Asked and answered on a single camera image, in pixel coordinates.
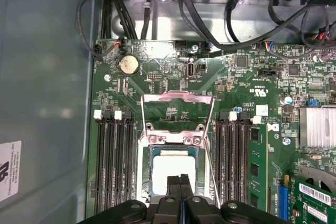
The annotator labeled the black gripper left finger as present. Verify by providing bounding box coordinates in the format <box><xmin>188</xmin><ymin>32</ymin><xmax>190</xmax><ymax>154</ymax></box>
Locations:
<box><xmin>83</xmin><ymin>175</ymin><xmax>183</xmax><ymax>224</ymax></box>

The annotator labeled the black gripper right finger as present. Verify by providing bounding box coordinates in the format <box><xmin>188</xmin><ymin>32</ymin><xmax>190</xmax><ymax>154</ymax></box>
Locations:
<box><xmin>180</xmin><ymin>173</ymin><xmax>286</xmax><ymax>224</ymax></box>

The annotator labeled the silver wire locking lever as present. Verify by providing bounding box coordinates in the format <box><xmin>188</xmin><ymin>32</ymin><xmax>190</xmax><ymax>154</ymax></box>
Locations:
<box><xmin>206</xmin><ymin>129</ymin><xmax>222</xmax><ymax>208</ymax></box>

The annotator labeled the silver green CPU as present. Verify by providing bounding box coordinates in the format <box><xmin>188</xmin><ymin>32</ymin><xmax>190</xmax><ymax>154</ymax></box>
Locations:
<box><xmin>149</xmin><ymin>145</ymin><xmax>208</xmax><ymax>200</ymax></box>

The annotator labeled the metal socket cover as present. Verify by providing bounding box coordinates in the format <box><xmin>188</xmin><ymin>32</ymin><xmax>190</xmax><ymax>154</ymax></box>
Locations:
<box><xmin>140</xmin><ymin>90</ymin><xmax>214</xmax><ymax>141</ymax></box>

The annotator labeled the CPU socket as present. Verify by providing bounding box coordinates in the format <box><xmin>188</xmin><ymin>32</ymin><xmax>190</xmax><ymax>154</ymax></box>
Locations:
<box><xmin>136</xmin><ymin>129</ymin><xmax>220</xmax><ymax>205</ymax></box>

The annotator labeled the green RAM stick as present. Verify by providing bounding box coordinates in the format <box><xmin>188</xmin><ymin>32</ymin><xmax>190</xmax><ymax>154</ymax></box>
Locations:
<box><xmin>248</xmin><ymin>126</ymin><xmax>269</xmax><ymax>210</ymax></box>

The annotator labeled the black fan graphics card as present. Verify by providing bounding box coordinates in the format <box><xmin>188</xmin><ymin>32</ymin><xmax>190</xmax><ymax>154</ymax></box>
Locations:
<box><xmin>285</xmin><ymin>153</ymin><xmax>336</xmax><ymax>224</ymax></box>

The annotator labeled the green motherboard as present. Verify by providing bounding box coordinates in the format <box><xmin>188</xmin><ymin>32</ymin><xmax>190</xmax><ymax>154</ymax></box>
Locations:
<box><xmin>88</xmin><ymin>38</ymin><xmax>336</xmax><ymax>224</ymax></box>

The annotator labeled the silver finned heatsink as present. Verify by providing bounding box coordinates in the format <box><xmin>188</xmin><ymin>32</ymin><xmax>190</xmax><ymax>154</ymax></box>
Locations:
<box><xmin>298</xmin><ymin>105</ymin><xmax>336</xmax><ymax>149</ymax></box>

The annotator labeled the silver coin cell battery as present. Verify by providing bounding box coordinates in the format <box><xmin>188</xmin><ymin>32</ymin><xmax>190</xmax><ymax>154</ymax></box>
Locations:
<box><xmin>119</xmin><ymin>55</ymin><xmax>140</xmax><ymax>76</ymax></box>

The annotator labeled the white case label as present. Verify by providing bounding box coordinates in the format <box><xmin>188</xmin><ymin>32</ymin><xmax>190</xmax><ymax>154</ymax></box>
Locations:
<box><xmin>0</xmin><ymin>140</ymin><xmax>23</xmax><ymax>205</ymax></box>

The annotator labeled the black open PC case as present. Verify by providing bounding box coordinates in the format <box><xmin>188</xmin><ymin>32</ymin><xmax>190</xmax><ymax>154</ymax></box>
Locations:
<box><xmin>0</xmin><ymin>0</ymin><xmax>336</xmax><ymax>224</ymax></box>

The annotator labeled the black cable bundle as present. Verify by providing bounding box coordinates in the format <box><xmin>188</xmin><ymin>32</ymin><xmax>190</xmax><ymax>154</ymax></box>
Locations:
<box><xmin>103</xmin><ymin>0</ymin><xmax>139</xmax><ymax>41</ymax></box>

